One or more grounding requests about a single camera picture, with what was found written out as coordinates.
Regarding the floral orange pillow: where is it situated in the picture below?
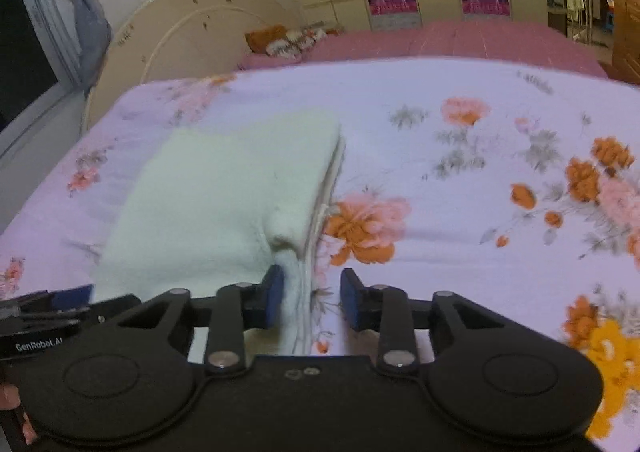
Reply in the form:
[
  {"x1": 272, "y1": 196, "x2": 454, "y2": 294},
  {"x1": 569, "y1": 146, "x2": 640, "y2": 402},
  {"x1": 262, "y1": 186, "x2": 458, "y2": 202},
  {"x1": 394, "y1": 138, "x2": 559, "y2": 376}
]
[{"x1": 244, "y1": 24, "x2": 329, "y2": 59}]

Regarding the floral lilac bed sheet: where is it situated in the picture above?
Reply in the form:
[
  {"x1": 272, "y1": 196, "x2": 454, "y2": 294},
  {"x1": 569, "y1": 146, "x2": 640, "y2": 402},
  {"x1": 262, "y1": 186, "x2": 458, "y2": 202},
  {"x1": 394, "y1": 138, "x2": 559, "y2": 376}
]
[{"x1": 1, "y1": 58, "x2": 639, "y2": 451}]

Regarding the brown wooden door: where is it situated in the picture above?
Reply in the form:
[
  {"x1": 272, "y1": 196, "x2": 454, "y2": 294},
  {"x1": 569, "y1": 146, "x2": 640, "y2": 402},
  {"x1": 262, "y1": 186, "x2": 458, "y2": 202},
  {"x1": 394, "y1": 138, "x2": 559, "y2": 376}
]
[{"x1": 581, "y1": 0, "x2": 640, "y2": 86}]

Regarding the pale green knitted garment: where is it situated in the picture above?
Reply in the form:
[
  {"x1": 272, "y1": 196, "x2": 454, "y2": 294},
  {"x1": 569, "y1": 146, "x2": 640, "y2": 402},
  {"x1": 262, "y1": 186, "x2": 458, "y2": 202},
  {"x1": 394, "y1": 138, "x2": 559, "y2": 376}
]
[{"x1": 93, "y1": 110, "x2": 345, "y2": 356}]

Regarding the cream round headboard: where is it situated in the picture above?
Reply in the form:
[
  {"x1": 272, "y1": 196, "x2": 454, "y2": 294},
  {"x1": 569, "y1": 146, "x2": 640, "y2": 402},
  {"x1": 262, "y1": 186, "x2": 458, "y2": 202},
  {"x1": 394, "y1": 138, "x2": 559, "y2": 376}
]
[{"x1": 84, "y1": 0, "x2": 300, "y2": 130}]

